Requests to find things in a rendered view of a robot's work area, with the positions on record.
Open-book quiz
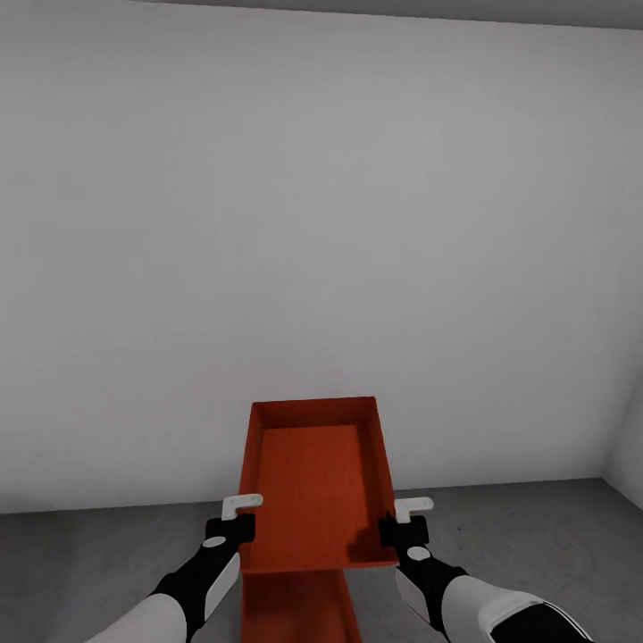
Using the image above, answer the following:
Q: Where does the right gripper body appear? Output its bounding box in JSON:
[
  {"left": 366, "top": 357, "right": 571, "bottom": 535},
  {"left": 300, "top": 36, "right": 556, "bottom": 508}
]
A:
[{"left": 378, "top": 514, "right": 430, "bottom": 549}]

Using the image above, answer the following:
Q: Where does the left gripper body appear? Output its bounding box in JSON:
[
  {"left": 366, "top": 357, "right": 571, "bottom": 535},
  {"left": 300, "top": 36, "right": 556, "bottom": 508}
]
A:
[{"left": 205, "top": 514, "right": 255, "bottom": 544}]

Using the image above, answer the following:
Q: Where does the storage box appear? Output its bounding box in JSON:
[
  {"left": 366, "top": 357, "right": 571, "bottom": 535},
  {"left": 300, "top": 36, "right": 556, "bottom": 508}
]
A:
[
  {"left": 240, "top": 570, "right": 363, "bottom": 643},
  {"left": 237, "top": 397, "right": 399, "bottom": 573}
]

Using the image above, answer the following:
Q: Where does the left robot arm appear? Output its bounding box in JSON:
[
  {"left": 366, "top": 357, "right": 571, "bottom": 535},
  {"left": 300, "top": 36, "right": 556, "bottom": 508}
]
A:
[{"left": 85, "top": 494, "right": 263, "bottom": 643}]

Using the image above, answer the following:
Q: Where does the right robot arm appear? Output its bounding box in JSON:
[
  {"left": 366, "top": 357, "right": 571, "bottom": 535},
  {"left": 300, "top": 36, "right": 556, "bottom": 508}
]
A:
[{"left": 378, "top": 497, "right": 596, "bottom": 643}]

